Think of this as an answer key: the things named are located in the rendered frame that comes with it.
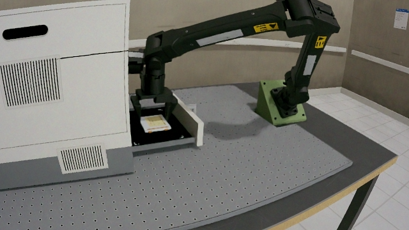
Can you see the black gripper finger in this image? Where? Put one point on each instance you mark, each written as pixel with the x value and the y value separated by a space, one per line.
pixel 168 110
pixel 137 107

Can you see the white imager box with drawer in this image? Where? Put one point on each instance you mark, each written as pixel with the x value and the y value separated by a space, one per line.
pixel 64 104

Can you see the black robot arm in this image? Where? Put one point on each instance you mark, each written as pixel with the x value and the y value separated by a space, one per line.
pixel 317 26

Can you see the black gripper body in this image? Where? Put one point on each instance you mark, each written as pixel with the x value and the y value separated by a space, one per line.
pixel 154 88

